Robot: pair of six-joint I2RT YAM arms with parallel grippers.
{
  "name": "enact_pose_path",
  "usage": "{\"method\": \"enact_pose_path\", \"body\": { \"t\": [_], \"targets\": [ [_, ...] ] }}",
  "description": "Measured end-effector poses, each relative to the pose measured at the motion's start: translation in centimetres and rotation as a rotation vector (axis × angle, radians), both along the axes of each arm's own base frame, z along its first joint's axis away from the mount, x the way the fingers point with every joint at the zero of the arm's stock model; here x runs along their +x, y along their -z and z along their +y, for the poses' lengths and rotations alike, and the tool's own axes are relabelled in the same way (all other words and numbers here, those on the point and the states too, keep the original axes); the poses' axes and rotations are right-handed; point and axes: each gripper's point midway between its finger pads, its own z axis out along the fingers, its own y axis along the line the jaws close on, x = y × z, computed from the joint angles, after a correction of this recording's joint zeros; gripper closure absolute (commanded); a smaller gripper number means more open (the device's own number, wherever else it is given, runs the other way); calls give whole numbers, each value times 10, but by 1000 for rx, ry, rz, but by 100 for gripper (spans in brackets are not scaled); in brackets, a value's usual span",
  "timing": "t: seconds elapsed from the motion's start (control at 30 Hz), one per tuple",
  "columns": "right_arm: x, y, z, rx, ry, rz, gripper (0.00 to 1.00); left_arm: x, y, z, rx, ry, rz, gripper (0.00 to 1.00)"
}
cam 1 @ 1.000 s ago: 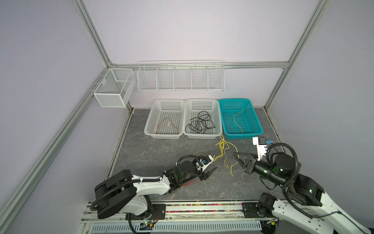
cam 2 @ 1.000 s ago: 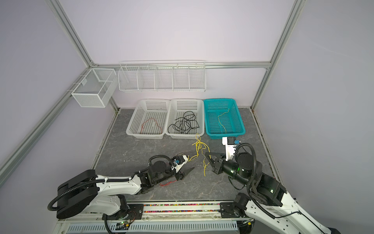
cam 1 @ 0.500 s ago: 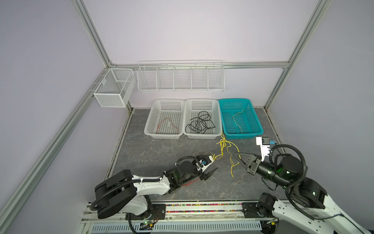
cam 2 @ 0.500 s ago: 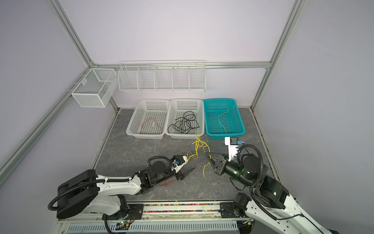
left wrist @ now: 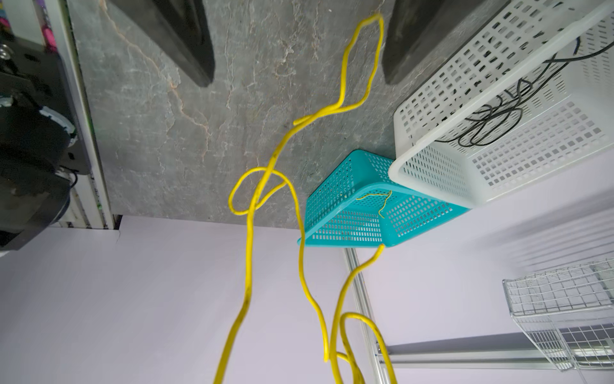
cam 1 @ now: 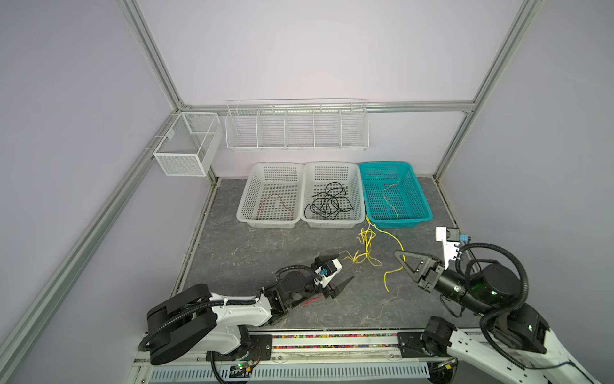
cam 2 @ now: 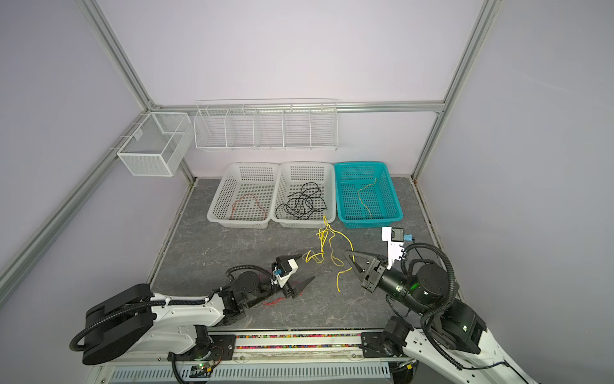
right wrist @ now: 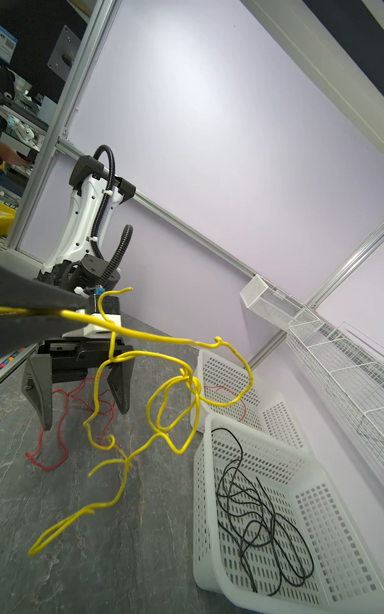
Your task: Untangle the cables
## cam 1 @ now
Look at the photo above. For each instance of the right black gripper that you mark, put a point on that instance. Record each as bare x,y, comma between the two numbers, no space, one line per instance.
428,274

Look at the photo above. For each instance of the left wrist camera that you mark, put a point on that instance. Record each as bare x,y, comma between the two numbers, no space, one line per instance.
325,268

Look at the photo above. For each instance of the teal plastic basket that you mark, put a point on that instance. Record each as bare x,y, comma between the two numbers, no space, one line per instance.
393,195

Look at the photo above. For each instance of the white wire wall shelf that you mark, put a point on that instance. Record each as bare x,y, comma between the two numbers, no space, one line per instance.
297,124

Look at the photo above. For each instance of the left white plastic basket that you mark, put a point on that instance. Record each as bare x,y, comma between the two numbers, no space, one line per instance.
272,196

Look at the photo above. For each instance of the white plastic basket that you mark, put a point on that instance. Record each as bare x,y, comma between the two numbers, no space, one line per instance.
272,196
332,195

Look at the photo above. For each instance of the white mesh wall box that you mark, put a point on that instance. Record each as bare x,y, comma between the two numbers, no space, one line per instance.
188,147

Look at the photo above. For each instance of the white vented cable duct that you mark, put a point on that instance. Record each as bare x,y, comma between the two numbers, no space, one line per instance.
273,373

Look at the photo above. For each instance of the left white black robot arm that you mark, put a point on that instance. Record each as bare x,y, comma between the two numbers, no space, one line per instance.
221,322

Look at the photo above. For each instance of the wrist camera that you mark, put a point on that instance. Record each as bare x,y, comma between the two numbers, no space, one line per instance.
451,239
325,268

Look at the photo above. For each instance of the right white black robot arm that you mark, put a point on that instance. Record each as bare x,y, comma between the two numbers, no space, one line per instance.
519,346

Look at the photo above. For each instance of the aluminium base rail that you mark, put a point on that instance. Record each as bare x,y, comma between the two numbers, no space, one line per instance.
344,352

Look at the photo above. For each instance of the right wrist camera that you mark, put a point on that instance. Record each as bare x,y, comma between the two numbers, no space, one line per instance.
451,239

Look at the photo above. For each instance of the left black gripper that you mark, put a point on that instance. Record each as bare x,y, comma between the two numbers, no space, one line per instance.
328,292

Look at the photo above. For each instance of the middle white plastic basket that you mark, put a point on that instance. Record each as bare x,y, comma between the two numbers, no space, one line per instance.
332,195

